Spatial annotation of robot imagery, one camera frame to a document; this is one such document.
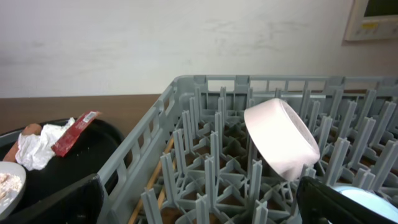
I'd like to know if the orange carrot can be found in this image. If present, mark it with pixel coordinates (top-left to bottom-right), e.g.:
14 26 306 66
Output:
3 123 42 162

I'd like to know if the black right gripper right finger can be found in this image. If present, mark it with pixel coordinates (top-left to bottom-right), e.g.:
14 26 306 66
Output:
296 177 395 224

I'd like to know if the grey plate with food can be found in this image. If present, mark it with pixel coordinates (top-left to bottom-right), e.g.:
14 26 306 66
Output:
1 161 26 220

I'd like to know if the wooden chopstick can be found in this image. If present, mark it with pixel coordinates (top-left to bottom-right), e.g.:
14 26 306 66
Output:
128 138 174 224
157 159 176 209

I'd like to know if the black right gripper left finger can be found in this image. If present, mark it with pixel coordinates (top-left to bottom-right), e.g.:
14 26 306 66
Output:
1 174 104 224

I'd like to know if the red snack wrapper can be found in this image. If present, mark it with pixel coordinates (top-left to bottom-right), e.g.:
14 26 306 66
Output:
52 111 101 157

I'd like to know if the grey dishwasher rack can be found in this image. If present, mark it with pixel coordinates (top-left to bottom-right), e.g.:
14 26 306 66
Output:
98 75 397 223

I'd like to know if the light blue cup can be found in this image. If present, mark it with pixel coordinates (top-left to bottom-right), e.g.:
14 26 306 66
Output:
333 186 397 223

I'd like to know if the white napkin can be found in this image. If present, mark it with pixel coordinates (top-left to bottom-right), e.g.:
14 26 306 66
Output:
16 118 75 171

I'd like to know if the round black tray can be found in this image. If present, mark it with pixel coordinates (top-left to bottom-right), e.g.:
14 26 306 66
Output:
12 119 124 213

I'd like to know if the beige wall panel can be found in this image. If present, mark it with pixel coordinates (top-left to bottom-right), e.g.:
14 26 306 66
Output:
343 0 397 41

